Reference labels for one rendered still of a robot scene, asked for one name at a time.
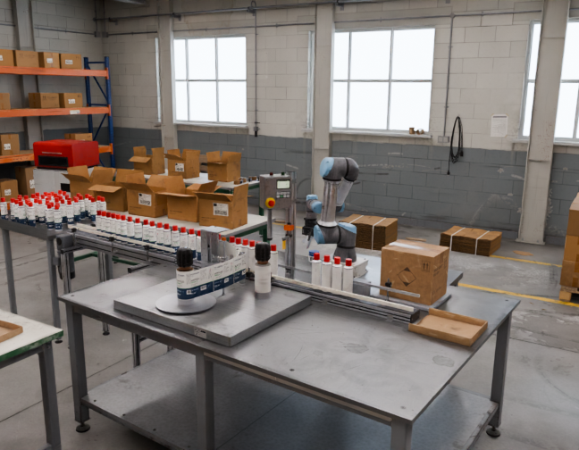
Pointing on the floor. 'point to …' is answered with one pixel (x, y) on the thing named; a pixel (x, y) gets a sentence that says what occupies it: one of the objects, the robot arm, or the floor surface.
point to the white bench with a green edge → (27, 345)
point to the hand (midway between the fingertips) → (314, 246)
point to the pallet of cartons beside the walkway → (576, 250)
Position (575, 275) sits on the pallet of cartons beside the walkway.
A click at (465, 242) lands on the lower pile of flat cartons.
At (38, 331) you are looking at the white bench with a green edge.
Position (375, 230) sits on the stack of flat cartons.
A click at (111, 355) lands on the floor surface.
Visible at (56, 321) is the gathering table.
